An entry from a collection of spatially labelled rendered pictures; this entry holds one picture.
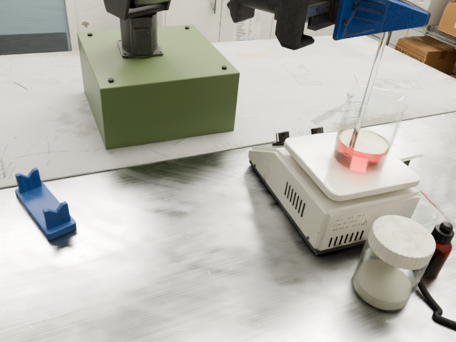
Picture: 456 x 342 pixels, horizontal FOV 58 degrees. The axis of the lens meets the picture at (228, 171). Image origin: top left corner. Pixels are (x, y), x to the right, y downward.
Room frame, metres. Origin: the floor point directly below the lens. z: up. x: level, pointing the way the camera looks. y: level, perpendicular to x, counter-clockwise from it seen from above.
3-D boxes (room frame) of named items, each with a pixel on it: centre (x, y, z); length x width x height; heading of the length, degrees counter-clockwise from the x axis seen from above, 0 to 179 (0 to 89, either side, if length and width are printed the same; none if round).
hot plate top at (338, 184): (0.41, -0.14, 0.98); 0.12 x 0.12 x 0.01; 24
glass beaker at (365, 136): (0.41, -0.15, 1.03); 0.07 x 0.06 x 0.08; 119
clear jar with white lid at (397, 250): (0.30, -0.17, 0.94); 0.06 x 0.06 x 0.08
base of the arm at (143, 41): (0.65, 0.16, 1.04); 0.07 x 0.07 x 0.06; 23
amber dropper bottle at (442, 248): (0.33, -0.23, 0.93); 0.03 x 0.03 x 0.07
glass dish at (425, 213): (0.44, -0.26, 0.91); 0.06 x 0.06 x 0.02
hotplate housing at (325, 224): (0.44, -0.13, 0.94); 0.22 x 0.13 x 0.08; 24
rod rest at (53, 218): (0.36, 0.21, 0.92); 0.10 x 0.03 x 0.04; 46
